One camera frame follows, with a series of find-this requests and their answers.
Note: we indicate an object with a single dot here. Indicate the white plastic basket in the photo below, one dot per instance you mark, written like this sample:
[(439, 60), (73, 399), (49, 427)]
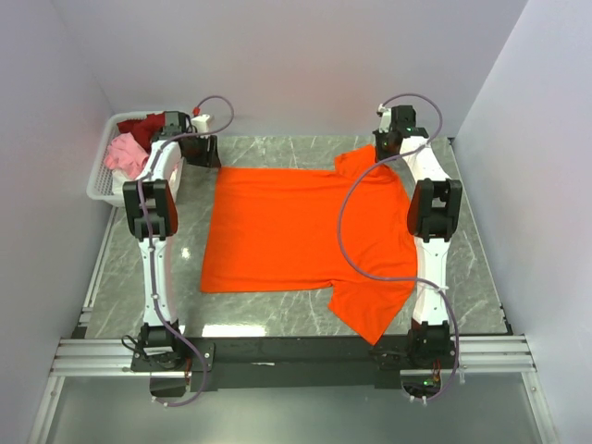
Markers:
[(100, 181)]

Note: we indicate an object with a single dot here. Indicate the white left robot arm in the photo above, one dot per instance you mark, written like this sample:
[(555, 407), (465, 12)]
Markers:
[(152, 218)]

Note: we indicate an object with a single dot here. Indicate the aluminium rail frame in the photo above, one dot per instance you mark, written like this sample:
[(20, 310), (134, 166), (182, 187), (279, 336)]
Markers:
[(92, 396)]

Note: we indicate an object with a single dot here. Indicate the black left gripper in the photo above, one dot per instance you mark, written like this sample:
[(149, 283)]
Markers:
[(208, 158)]

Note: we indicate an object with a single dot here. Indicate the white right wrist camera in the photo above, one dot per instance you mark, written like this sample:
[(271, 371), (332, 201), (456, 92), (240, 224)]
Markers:
[(385, 122)]

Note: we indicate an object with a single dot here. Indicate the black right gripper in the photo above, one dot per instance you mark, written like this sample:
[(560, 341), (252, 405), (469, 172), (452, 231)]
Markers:
[(378, 137)]

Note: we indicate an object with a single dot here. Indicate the dark red t shirt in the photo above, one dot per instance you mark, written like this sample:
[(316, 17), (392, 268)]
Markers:
[(143, 130)]

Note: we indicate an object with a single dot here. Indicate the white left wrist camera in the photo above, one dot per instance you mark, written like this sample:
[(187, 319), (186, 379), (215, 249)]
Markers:
[(202, 123)]

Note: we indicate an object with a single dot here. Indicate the white t shirt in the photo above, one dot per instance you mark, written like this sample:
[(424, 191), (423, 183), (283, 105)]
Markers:
[(119, 177)]

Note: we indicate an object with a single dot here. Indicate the pink t shirt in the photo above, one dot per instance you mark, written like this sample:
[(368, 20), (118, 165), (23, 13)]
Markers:
[(125, 154)]

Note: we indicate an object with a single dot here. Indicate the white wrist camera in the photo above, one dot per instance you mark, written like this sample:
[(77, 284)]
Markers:
[(202, 123), (385, 122)]

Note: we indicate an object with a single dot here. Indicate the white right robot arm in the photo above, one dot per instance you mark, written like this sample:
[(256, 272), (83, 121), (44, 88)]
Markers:
[(432, 219)]

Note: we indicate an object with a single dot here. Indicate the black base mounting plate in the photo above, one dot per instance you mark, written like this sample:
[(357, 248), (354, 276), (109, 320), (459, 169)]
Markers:
[(199, 364)]

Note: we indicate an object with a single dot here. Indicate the orange t shirt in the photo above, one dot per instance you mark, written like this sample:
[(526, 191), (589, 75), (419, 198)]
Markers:
[(275, 229)]

